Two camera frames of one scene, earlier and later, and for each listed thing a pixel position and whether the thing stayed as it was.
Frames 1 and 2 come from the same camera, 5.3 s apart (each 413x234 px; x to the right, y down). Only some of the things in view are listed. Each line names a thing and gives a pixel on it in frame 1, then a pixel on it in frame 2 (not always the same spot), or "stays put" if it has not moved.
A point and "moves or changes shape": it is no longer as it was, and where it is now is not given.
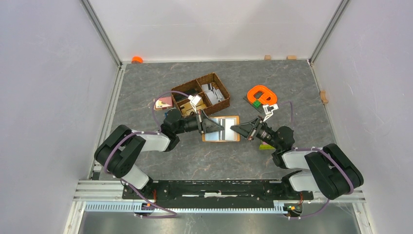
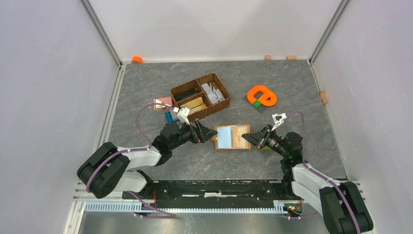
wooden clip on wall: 323,95 stays put
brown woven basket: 206,94 stays put
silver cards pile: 214,95 stays put
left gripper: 206,125 -> 200,133
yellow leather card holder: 227,134 moves or changes shape
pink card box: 163,103 stays put
